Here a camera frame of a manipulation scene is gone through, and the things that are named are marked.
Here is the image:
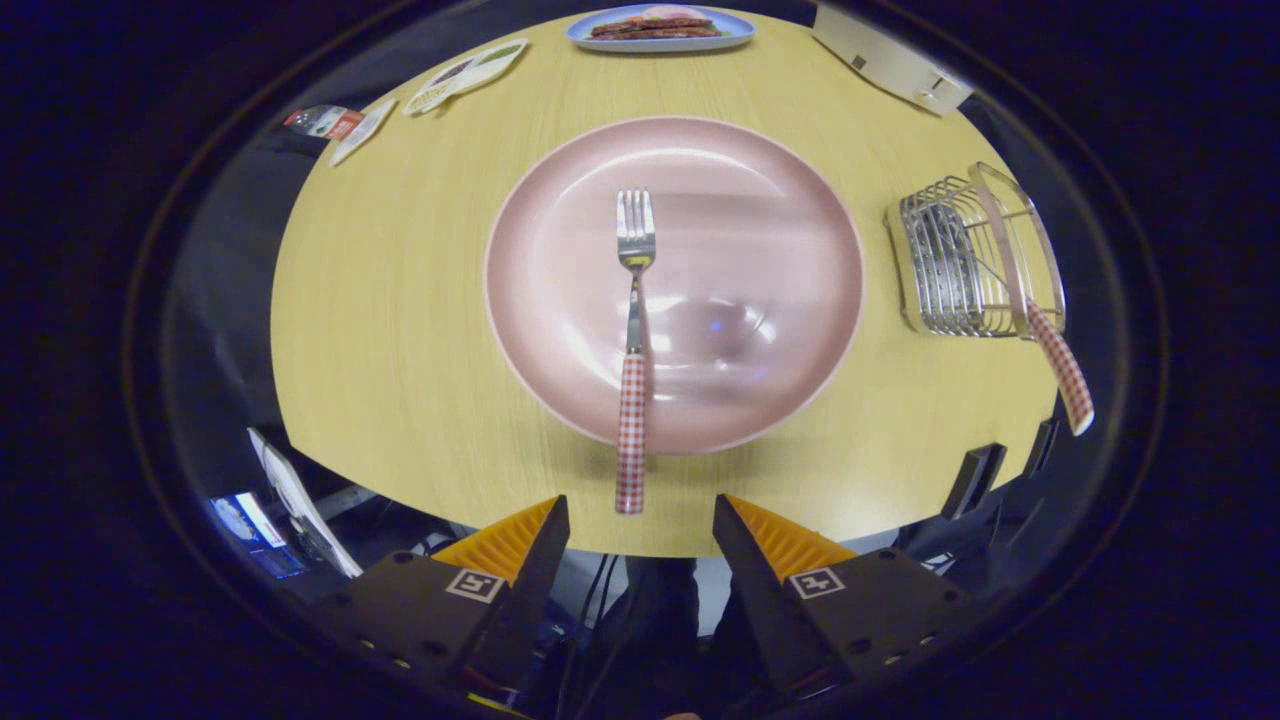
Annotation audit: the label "dark cable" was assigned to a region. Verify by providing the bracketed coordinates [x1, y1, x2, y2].
[570, 553, 616, 661]

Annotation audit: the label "white divided condiment tray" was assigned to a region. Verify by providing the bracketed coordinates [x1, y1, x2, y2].
[403, 38, 529, 117]

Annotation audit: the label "white board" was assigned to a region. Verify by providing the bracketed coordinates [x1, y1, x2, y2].
[247, 427, 364, 579]

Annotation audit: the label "black rectangular frame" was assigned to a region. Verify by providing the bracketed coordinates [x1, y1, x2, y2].
[940, 443, 1007, 522]
[1022, 418, 1061, 479]

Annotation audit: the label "lit screen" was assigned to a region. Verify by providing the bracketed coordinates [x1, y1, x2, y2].
[207, 490, 306, 581]

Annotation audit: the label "brown meat strips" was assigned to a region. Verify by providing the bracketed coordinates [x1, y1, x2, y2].
[590, 15, 723, 41]

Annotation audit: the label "spoon with red checked handle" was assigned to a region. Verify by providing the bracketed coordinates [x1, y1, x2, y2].
[1025, 298, 1096, 437]

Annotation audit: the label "metal wire basket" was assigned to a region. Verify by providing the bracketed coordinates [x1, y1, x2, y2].
[885, 162, 1067, 341]

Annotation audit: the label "fork with red checked handle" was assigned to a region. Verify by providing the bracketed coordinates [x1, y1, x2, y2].
[614, 188, 658, 516]

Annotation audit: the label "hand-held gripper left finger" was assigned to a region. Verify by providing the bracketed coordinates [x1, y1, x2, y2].
[300, 494, 571, 706]

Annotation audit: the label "white toaster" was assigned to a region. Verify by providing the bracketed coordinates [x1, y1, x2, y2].
[812, 3, 976, 117]

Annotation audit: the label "pink plate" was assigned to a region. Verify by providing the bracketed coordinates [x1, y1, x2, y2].
[484, 115, 866, 457]

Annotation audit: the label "plastic bottle with red label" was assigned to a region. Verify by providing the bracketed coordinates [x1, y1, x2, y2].
[283, 104, 363, 141]

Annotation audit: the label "white square coaster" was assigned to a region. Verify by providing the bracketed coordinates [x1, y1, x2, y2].
[328, 98, 399, 168]

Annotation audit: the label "person's legs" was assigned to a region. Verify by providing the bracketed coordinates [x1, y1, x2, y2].
[590, 557, 746, 716]

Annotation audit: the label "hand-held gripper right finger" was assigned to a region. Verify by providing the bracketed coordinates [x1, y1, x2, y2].
[712, 493, 986, 706]

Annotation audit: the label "blue plate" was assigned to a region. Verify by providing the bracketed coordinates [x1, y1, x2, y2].
[565, 4, 757, 53]

